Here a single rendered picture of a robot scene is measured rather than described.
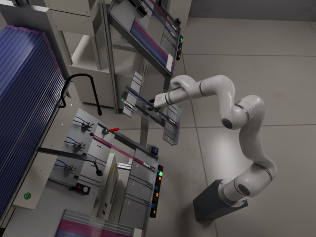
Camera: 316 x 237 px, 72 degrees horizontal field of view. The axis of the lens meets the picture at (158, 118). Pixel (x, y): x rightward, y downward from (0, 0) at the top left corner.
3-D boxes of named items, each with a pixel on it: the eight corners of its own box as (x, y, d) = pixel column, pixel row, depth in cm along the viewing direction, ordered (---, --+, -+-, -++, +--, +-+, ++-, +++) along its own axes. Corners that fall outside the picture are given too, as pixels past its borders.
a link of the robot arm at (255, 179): (257, 187, 129) (280, 175, 109) (237, 207, 122) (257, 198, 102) (242, 170, 134) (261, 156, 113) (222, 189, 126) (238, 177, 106)
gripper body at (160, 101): (168, 89, 140) (154, 94, 147) (165, 101, 135) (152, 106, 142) (174, 95, 145) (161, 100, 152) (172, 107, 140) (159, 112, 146)
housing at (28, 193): (66, 112, 115) (80, 104, 107) (20, 209, 89) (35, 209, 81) (52, 103, 111) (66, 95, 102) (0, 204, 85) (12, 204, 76)
